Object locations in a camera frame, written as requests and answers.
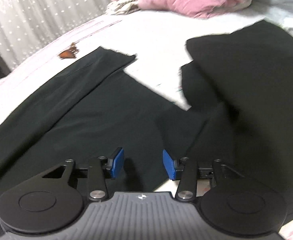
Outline black pants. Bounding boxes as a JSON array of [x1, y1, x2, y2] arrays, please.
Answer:
[[0, 46, 227, 240]]

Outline black folded garment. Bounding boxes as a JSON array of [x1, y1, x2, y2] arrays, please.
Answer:
[[181, 20, 293, 222]]

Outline cherry print bed sheet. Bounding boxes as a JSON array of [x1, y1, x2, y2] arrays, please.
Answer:
[[0, 2, 293, 240]]

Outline brown hair claw clip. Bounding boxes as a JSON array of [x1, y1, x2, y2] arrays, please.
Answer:
[[58, 42, 79, 60]]

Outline striped folded garment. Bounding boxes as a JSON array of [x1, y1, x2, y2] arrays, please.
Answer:
[[105, 0, 140, 15]]

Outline grey star-patterned curtain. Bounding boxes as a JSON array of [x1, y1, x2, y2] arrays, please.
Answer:
[[0, 0, 111, 70]]

